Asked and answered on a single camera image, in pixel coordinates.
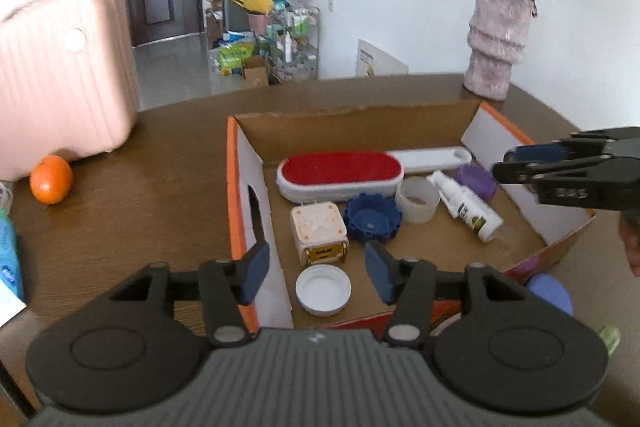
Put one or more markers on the pink hard-shell suitcase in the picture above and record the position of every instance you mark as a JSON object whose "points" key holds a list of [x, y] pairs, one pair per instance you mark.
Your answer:
{"points": [[60, 77]]}

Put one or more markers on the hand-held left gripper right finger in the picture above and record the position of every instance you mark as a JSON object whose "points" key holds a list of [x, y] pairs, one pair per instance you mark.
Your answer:
{"points": [[381, 272]]}

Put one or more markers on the pink bucket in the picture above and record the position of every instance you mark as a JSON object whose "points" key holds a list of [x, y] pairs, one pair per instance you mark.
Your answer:
{"points": [[260, 23]]}

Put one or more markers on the person's right hand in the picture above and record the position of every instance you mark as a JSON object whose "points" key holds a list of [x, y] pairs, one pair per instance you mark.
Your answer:
{"points": [[631, 242]]}

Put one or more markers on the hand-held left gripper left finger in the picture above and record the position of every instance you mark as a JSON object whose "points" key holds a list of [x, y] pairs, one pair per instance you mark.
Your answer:
{"points": [[255, 274]]}

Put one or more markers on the white leaning board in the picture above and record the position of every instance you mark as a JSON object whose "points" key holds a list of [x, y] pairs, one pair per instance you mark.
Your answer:
{"points": [[380, 61]]}

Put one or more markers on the purple ridged lid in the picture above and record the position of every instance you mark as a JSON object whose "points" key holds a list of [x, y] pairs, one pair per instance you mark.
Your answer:
{"points": [[475, 182]]}

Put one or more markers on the translucent plastic jar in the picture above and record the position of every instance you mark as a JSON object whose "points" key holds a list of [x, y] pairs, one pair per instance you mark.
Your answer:
{"points": [[417, 202]]}

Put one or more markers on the blue ridged lid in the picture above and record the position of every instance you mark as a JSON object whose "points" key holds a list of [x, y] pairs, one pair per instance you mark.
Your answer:
{"points": [[372, 219]]}

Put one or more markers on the white round lid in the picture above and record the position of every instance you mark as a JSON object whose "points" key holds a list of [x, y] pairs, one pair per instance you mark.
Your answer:
{"points": [[323, 291]]}

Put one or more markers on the pink textured vase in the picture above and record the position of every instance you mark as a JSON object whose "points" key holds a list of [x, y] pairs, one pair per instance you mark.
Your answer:
{"points": [[497, 42]]}

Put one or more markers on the brown cardboard box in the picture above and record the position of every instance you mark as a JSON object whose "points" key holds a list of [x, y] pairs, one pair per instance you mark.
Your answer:
{"points": [[256, 73]]}

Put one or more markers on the red white lint brush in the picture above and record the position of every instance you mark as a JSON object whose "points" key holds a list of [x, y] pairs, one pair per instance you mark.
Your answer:
{"points": [[340, 174]]}

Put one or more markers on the green packet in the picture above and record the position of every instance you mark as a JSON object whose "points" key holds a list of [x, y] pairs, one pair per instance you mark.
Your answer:
{"points": [[236, 58]]}

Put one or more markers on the small square yellow-label container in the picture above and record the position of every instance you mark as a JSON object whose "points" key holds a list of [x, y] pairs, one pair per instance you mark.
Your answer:
{"points": [[319, 232]]}

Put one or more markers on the blue white tissue pack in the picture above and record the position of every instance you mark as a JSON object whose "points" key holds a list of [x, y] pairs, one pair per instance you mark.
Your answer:
{"points": [[9, 277]]}

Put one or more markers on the orange fruit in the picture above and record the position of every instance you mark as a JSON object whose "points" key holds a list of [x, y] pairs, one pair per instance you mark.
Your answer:
{"points": [[51, 179]]}

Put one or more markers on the white spray bottle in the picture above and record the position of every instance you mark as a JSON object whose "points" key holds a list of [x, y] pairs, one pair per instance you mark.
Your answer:
{"points": [[470, 209]]}

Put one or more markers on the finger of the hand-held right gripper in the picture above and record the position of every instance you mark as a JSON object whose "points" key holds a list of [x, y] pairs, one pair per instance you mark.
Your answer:
{"points": [[520, 172], [540, 153]]}

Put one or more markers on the red cardboard box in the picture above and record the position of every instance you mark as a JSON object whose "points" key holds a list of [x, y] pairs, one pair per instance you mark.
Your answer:
{"points": [[440, 252]]}

